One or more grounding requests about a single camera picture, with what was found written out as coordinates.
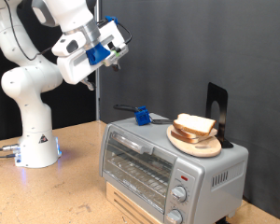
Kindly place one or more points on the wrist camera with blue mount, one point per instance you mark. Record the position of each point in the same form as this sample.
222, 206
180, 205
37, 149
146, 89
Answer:
98, 54

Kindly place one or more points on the silver toaster oven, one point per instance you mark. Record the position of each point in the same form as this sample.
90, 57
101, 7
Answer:
214, 168

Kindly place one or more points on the silver oven knob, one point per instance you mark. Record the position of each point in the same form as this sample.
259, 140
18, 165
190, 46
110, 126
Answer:
179, 193
174, 217

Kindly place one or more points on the black spatula with blue block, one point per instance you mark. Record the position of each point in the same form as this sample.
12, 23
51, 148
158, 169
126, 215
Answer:
142, 116

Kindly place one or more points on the round wooden board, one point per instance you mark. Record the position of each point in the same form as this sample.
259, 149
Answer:
205, 149

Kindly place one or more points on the black metal bookend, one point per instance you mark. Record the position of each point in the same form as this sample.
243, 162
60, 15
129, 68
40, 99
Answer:
222, 102

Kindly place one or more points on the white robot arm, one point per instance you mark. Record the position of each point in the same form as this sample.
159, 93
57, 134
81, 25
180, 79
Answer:
34, 130

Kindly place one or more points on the red oven indicator light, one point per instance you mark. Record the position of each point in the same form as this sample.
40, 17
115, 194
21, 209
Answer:
184, 178

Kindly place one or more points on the metal pole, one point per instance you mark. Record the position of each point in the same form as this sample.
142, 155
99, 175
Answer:
97, 99

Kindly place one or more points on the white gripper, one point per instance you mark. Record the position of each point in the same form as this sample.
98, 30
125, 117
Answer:
71, 67

